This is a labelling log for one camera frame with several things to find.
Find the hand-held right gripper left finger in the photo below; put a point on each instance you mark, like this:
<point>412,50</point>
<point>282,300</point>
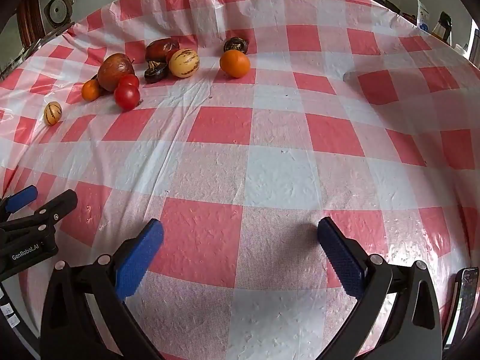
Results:
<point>140,258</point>

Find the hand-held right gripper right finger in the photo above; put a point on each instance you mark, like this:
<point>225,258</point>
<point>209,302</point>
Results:
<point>339,255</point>

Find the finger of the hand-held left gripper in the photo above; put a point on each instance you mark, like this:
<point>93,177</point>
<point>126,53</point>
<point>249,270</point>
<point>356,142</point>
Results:
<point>22,197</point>
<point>56,205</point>

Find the striped yellow pepino melon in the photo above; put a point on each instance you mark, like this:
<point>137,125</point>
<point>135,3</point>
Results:
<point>183,62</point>
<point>52,113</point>

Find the small orange tangerine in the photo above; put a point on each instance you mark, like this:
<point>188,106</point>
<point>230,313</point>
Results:
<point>90,90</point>

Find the red tomato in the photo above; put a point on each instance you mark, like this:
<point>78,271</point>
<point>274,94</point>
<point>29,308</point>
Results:
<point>130,80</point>
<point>126,97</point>

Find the large brownish red apple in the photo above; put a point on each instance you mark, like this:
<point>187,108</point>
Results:
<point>114,68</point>

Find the dark purple mangosteen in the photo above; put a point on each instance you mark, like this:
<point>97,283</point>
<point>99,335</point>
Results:
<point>155,72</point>
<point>235,44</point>

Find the dark red apple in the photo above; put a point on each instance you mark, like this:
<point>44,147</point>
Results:
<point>161,48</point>

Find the large orange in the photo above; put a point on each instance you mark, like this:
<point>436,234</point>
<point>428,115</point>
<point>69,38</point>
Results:
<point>235,63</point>

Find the red white checkered tablecloth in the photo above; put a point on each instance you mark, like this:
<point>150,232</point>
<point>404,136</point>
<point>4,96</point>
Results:
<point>277,172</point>

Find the striped wooden board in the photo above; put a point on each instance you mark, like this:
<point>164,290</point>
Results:
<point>32,18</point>

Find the round white kitchen appliance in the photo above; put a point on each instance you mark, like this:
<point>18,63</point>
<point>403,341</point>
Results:
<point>58,8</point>

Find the white blue packet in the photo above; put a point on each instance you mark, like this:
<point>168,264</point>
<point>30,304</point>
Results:
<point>423,17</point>

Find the dark pan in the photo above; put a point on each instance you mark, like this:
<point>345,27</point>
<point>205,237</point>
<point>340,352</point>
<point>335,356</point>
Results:
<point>378,0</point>

